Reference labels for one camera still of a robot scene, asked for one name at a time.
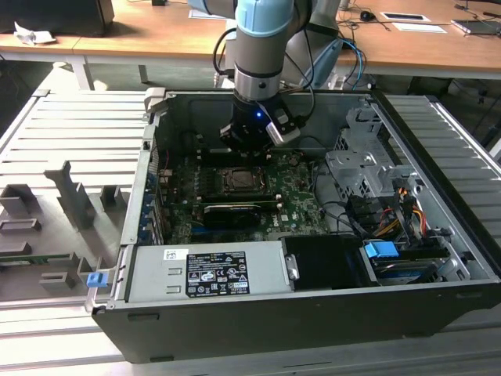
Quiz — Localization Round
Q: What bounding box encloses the metal socket cover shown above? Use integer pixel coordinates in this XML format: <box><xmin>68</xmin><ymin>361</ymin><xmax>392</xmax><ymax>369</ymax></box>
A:
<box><xmin>218</xmin><ymin>167</ymin><xmax>272</xmax><ymax>195</ymax></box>

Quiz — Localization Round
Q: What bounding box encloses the CPU socket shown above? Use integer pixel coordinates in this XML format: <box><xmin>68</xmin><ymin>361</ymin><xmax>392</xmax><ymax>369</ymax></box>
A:
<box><xmin>214</xmin><ymin>166</ymin><xmax>274</xmax><ymax>197</ymax></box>

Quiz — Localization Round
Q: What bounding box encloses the green motherboard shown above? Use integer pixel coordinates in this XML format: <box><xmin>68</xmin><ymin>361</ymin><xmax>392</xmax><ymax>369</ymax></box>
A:
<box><xmin>156</xmin><ymin>150</ymin><xmax>333</xmax><ymax>244</ymax></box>

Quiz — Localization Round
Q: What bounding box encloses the black graphics card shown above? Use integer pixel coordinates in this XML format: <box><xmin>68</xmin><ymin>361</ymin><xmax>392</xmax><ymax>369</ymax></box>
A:
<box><xmin>201</xmin><ymin>201</ymin><xmax>262</xmax><ymax>231</ymax></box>

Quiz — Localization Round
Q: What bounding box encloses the metal disk bay cage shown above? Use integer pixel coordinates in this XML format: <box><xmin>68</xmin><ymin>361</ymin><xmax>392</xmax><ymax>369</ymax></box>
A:
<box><xmin>323</xmin><ymin>106</ymin><xmax>423</xmax><ymax>208</ymax></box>

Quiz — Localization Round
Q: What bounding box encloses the wooden desk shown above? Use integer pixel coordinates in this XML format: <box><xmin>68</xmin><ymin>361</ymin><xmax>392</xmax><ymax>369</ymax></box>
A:
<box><xmin>0</xmin><ymin>0</ymin><xmax>501</xmax><ymax>92</ymax></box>

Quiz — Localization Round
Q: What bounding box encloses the black drive connector block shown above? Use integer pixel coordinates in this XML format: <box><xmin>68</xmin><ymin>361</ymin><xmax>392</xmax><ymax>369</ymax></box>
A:
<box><xmin>347</xmin><ymin>194</ymin><xmax>381</xmax><ymax>228</ymax></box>

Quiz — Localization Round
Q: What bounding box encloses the grey power supply unit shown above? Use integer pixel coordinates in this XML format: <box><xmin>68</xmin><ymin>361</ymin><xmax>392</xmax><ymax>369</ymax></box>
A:
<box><xmin>124</xmin><ymin>240</ymin><xmax>295</xmax><ymax>305</ymax></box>

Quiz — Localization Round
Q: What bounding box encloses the blue disk carrier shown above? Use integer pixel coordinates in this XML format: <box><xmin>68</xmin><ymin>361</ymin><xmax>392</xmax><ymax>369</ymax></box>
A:
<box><xmin>362</xmin><ymin>240</ymin><xmax>400</xmax><ymax>260</ymax></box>

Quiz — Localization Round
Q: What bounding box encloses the black PC case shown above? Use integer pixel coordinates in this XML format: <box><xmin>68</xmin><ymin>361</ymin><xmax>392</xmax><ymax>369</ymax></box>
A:
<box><xmin>90</xmin><ymin>88</ymin><xmax>501</xmax><ymax>363</ymax></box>

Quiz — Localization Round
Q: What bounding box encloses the white paper sheet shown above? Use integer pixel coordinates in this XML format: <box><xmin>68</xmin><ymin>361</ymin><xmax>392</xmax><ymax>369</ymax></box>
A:
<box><xmin>391</xmin><ymin>22</ymin><xmax>450</xmax><ymax>34</ymax></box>

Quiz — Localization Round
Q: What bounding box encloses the hard disk drive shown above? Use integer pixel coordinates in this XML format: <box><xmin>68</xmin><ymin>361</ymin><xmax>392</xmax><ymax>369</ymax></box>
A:
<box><xmin>369</xmin><ymin>256</ymin><xmax>439</xmax><ymax>286</ymax></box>

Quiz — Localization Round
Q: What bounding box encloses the grey parts rack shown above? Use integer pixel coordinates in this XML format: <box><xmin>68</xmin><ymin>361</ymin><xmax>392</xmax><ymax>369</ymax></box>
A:
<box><xmin>0</xmin><ymin>159</ymin><xmax>132</xmax><ymax>302</ymax></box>

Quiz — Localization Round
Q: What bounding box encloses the black computer box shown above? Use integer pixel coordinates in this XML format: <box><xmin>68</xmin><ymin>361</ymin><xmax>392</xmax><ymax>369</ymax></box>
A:
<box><xmin>0</xmin><ymin>0</ymin><xmax>115</xmax><ymax>38</ymax></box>

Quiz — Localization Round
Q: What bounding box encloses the crumpled white paper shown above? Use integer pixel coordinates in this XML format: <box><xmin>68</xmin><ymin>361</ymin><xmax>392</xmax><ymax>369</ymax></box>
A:
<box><xmin>13</xmin><ymin>21</ymin><xmax>58</xmax><ymax>46</ymax></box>

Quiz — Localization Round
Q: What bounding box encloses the grey laptop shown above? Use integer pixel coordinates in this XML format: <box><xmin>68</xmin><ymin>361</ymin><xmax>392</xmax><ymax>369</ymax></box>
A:
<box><xmin>449</xmin><ymin>17</ymin><xmax>501</xmax><ymax>39</ymax></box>

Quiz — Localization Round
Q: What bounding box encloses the green RAM stick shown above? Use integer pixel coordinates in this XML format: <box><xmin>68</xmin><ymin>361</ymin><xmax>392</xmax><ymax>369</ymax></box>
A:
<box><xmin>0</xmin><ymin>253</ymin><xmax>54</xmax><ymax>266</ymax></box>

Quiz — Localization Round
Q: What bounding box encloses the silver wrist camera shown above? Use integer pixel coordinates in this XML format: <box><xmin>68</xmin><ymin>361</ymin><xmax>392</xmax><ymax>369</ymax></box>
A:
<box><xmin>265</xmin><ymin>107</ymin><xmax>302</xmax><ymax>148</ymax></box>

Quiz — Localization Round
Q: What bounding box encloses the thin black looped wire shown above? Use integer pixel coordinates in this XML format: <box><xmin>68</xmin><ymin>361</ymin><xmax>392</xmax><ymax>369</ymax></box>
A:
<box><xmin>300</xmin><ymin>134</ymin><xmax>329</xmax><ymax>157</ymax></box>

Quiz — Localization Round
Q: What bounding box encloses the blue cable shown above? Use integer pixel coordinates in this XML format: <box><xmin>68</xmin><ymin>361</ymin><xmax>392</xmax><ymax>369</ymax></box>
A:
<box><xmin>341</xmin><ymin>38</ymin><xmax>368</xmax><ymax>86</ymax></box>

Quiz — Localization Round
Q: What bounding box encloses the orange and yellow wire bundle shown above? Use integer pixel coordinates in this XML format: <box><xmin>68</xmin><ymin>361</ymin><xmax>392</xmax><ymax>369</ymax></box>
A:
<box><xmin>374</xmin><ymin>217</ymin><xmax>403</xmax><ymax>239</ymax></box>

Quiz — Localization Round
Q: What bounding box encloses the yellow and red wire bundle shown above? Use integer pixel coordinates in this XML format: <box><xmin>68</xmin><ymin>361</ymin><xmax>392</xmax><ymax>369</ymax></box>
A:
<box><xmin>409</xmin><ymin>206</ymin><xmax>428</xmax><ymax>237</ymax></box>

